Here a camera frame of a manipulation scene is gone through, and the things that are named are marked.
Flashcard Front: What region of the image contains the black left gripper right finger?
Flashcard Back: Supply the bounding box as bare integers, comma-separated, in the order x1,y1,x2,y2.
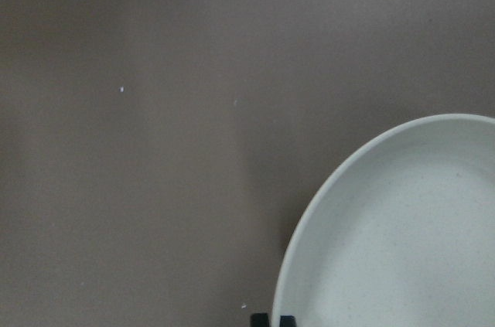
279,315,297,327

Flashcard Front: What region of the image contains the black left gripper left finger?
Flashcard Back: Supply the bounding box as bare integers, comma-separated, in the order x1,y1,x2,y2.
250,313,269,327

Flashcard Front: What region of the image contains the cream round plate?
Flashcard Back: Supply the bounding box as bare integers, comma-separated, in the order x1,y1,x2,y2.
271,114,494,326

